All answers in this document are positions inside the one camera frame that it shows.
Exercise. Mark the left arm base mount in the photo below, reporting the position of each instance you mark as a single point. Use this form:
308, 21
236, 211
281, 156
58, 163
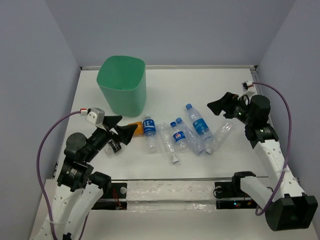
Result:
115, 199

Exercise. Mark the clear crushed white cap bottle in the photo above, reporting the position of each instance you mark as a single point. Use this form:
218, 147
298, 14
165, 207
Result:
167, 141

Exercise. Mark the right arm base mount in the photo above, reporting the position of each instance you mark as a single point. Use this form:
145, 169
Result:
227, 198

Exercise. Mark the orange juice bottle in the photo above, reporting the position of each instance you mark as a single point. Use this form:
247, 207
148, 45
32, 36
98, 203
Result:
139, 131

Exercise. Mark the blue label white cap bottle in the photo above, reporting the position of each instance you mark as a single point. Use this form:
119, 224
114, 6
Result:
150, 133

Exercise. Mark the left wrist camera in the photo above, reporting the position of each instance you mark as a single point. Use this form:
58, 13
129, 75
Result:
95, 116

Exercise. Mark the white foam strip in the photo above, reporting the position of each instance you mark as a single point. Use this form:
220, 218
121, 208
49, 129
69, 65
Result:
170, 195

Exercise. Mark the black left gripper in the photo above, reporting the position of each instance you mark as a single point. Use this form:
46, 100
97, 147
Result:
125, 132

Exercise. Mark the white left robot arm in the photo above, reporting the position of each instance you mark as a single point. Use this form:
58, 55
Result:
78, 186

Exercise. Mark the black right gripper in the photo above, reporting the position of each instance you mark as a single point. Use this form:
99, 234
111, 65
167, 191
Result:
226, 103

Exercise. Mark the small black label bottle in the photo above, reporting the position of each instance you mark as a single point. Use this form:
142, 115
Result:
112, 148

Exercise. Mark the green plastic bin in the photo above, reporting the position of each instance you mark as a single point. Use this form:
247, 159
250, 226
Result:
122, 80

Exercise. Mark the clear blue cap bottle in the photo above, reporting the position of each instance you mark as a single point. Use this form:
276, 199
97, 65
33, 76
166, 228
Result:
195, 144

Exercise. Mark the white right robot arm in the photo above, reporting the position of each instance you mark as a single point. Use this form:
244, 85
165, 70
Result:
286, 206

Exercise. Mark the Pepsi label bottle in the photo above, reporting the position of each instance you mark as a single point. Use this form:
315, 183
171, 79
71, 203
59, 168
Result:
178, 136

